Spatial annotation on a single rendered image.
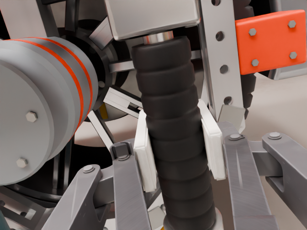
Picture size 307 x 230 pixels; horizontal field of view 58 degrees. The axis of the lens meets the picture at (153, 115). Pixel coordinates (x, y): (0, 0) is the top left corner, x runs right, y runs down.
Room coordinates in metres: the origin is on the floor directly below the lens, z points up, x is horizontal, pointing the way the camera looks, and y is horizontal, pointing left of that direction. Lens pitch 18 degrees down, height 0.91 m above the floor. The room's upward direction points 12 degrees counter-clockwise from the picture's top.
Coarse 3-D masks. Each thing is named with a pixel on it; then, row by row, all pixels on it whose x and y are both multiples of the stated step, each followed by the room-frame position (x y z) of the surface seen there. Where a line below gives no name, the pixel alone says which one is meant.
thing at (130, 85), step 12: (84, 0) 0.68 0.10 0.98; (96, 0) 0.68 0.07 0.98; (60, 12) 0.69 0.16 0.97; (84, 12) 0.68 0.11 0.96; (96, 12) 0.68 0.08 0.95; (60, 24) 0.69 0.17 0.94; (84, 24) 0.68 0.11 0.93; (96, 24) 0.68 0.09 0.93; (120, 48) 0.68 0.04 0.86; (120, 72) 0.68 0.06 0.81; (132, 72) 0.68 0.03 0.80; (120, 84) 0.68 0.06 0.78; (132, 84) 0.68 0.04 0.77; (108, 108) 0.68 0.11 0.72; (84, 120) 0.69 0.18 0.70; (108, 120) 0.68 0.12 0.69
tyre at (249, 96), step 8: (240, 0) 0.45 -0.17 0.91; (248, 0) 0.45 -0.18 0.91; (240, 8) 0.45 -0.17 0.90; (248, 8) 0.45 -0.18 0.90; (240, 16) 0.45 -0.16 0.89; (248, 16) 0.45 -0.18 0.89; (248, 80) 0.45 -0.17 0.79; (248, 88) 0.45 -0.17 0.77; (248, 96) 0.45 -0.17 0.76; (208, 104) 0.46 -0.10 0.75; (248, 104) 0.45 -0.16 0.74; (248, 112) 0.46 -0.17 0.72; (16, 192) 0.49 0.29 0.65; (144, 192) 0.46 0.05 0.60; (32, 200) 0.48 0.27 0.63; (40, 200) 0.48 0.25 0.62; (48, 208) 0.48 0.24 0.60
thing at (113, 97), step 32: (64, 32) 0.49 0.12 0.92; (96, 32) 0.49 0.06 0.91; (192, 32) 0.54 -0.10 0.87; (96, 64) 0.53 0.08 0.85; (128, 64) 0.48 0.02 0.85; (128, 96) 0.48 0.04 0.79; (96, 128) 0.49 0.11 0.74; (64, 160) 0.50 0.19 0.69; (96, 160) 0.62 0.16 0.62; (32, 192) 0.48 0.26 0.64; (64, 192) 0.49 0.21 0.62
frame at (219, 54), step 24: (216, 0) 0.41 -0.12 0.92; (216, 24) 0.37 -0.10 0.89; (216, 48) 0.37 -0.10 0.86; (216, 72) 0.37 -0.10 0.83; (216, 96) 0.37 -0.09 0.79; (240, 96) 0.37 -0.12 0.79; (216, 120) 0.37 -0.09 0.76; (240, 120) 0.36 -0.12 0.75; (0, 192) 0.44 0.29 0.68; (24, 216) 0.44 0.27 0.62; (48, 216) 0.43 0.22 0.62
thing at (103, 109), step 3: (102, 105) 0.68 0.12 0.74; (99, 108) 0.68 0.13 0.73; (102, 108) 0.68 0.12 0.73; (105, 108) 0.68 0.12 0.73; (102, 111) 0.68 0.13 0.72; (105, 111) 0.68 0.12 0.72; (102, 114) 0.68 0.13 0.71; (105, 114) 0.68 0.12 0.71; (102, 117) 0.68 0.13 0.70; (105, 117) 0.68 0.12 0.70
